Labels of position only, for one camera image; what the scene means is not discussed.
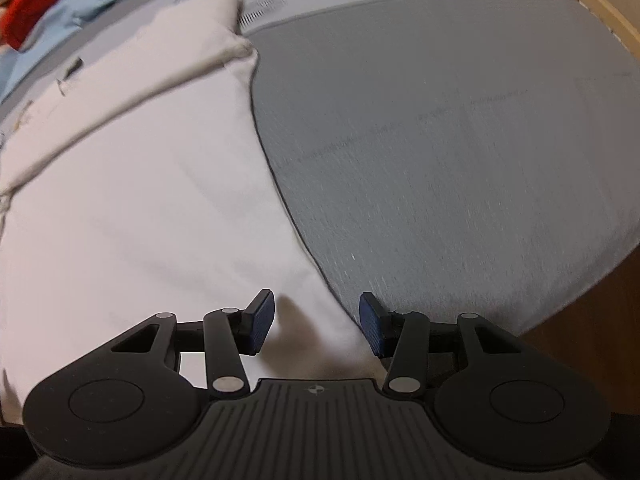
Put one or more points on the white t-shirt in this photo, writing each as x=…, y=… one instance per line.
x=135, y=184

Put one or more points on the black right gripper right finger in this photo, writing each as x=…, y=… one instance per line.
x=492, y=396

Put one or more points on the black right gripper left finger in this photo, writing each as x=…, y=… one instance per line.
x=145, y=390

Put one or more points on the grey woven bed mat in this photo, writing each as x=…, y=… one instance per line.
x=451, y=155

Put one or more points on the light blue blanket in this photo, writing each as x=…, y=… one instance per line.
x=62, y=20

